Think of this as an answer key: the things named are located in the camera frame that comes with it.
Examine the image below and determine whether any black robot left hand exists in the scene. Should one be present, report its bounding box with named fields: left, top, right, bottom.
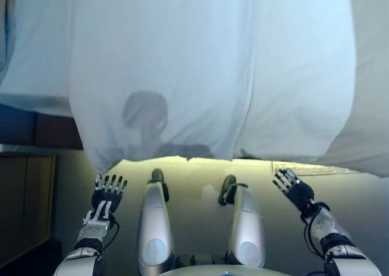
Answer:
left=91, top=173, right=128, bottom=219

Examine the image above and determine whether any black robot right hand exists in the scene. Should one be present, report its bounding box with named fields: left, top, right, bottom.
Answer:
left=272, top=168, right=315, bottom=213

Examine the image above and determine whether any white duvet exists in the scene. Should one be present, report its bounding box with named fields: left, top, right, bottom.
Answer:
left=68, top=0, right=357, bottom=175

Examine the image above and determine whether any small patterned floor mat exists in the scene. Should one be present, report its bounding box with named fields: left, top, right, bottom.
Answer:
left=272, top=162, right=359, bottom=177

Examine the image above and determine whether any silver robot left leg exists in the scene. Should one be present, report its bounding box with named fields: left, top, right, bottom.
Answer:
left=136, top=178, right=176, bottom=275

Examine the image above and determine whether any silver robot leg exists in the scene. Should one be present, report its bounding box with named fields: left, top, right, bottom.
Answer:
left=136, top=178, right=176, bottom=275
left=227, top=183, right=266, bottom=267

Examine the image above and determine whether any dark robot left foot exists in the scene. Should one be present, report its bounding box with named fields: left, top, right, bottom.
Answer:
left=151, top=168, right=167, bottom=186

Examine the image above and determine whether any dark robot foot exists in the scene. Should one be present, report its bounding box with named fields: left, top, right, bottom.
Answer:
left=218, top=174, right=238, bottom=207
left=151, top=168, right=167, bottom=186

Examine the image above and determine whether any silver robot right leg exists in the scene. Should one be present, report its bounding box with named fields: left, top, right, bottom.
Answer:
left=227, top=183, right=266, bottom=267

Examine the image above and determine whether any dark robot right foot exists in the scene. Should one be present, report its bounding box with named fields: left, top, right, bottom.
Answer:
left=218, top=174, right=238, bottom=207

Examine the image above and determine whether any wooden nightstand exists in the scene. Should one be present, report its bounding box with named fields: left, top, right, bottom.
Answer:
left=0, top=153, right=57, bottom=267

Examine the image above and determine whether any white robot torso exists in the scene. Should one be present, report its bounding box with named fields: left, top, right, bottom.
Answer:
left=160, top=263, right=265, bottom=276

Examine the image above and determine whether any white mattress sheet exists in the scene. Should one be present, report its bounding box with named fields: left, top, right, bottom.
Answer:
left=0, top=0, right=74, bottom=119

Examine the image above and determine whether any large beige pillow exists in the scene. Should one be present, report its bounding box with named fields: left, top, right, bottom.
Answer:
left=0, top=0, right=16, bottom=76

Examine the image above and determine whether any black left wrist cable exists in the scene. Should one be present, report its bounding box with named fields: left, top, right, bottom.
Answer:
left=108, top=216, right=121, bottom=239

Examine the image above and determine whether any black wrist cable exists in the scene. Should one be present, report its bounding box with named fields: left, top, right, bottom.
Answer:
left=303, top=218, right=328, bottom=258
left=108, top=216, right=121, bottom=239

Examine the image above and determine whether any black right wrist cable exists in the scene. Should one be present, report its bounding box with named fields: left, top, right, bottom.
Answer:
left=303, top=218, right=328, bottom=258

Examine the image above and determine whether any brown upholstered bed frame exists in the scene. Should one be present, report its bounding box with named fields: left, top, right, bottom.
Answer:
left=0, top=102, right=84, bottom=151

